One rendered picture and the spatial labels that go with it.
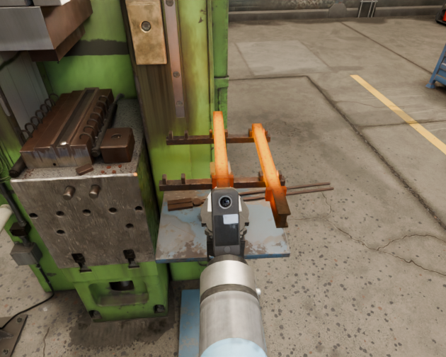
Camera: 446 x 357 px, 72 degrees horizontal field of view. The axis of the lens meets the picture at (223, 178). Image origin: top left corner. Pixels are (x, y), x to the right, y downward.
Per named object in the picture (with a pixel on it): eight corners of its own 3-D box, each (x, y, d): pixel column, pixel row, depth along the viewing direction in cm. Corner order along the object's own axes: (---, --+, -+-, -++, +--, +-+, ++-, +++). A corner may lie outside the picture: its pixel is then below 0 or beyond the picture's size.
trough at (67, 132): (69, 146, 94) (68, 143, 93) (52, 148, 94) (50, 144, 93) (99, 90, 126) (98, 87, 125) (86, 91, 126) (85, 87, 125)
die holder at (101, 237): (156, 261, 123) (136, 173, 95) (57, 268, 121) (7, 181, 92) (163, 174, 167) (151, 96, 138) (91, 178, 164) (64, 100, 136)
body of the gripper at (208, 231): (205, 238, 64) (205, 291, 54) (204, 208, 58) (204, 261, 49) (242, 237, 64) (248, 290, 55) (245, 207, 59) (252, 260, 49)
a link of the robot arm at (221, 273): (198, 284, 45) (265, 282, 45) (199, 256, 49) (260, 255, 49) (200, 315, 50) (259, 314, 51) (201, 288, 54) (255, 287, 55)
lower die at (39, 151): (92, 165, 99) (85, 142, 93) (27, 168, 97) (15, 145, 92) (115, 105, 131) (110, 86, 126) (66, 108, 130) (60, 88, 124)
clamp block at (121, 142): (131, 163, 100) (127, 146, 95) (104, 164, 99) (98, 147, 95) (135, 142, 109) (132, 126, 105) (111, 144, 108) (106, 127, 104)
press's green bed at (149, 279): (168, 317, 153) (155, 261, 124) (91, 324, 151) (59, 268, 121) (172, 232, 196) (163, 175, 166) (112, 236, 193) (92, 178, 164)
